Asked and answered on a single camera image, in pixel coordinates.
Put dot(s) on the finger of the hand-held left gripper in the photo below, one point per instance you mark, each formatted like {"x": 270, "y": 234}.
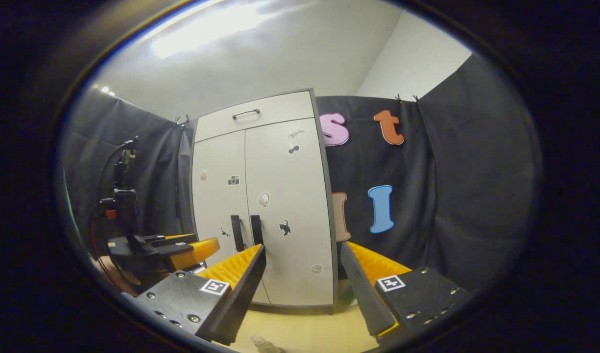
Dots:
{"x": 196, "y": 252}
{"x": 169, "y": 239}

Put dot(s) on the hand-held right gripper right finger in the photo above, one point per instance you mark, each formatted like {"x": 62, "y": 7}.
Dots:
{"x": 363, "y": 294}

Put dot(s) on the white and grey cabinet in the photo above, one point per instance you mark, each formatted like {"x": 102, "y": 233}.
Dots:
{"x": 334, "y": 274}

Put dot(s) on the white cabinet door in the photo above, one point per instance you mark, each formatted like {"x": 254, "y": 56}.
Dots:
{"x": 216, "y": 215}
{"x": 300, "y": 196}

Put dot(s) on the clear plastic bottle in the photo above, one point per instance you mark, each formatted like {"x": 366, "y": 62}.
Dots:
{"x": 266, "y": 345}

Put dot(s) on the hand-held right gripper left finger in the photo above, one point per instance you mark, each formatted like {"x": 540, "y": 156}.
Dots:
{"x": 238, "y": 299}

